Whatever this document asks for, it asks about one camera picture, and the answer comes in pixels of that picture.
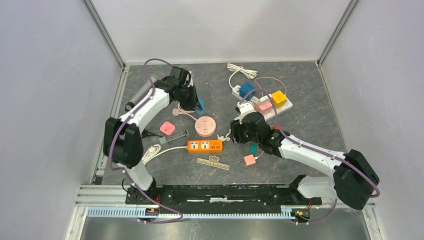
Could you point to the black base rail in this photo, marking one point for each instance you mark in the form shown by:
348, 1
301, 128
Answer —
229, 199

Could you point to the silver microphone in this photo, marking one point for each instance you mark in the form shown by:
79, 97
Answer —
142, 92

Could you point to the pink cube socket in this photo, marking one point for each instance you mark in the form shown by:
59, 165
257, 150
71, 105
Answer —
264, 107

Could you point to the wooden comb ruler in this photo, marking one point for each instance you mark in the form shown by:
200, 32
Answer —
213, 161

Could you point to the long white power strip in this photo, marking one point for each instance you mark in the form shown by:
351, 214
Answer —
272, 114

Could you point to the blue adapter plug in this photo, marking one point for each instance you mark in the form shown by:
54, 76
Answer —
201, 108

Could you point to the pink round socket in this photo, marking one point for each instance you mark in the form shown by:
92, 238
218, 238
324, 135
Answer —
205, 126

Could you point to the white adapter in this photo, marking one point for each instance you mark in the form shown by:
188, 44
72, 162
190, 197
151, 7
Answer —
265, 99

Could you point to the blue cube socket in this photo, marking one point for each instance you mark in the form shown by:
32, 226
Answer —
246, 91

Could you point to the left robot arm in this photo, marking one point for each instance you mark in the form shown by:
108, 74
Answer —
122, 141

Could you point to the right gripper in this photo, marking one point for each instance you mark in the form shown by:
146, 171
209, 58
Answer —
236, 127

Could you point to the orange power strip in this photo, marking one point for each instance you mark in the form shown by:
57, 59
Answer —
205, 146

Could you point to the grey lego truss piece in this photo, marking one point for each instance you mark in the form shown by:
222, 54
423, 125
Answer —
166, 140

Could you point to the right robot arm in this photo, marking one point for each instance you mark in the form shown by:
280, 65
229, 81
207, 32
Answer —
348, 176

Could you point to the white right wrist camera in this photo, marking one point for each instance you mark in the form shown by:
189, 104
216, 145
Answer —
243, 110

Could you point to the teal small block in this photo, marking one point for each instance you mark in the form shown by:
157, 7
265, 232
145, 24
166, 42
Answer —
253, 148

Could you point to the pink cube charger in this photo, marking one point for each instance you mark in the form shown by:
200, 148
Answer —
249, 160

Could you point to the pink adapter plug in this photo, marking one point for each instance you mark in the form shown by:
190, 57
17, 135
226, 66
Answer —
167, 128

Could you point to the white power strip with USB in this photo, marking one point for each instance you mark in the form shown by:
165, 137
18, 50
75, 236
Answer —
236, 92

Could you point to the yellow cube socket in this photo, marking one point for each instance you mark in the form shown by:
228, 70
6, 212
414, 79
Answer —
279, 99

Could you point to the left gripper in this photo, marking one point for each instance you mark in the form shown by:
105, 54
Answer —
193, 104

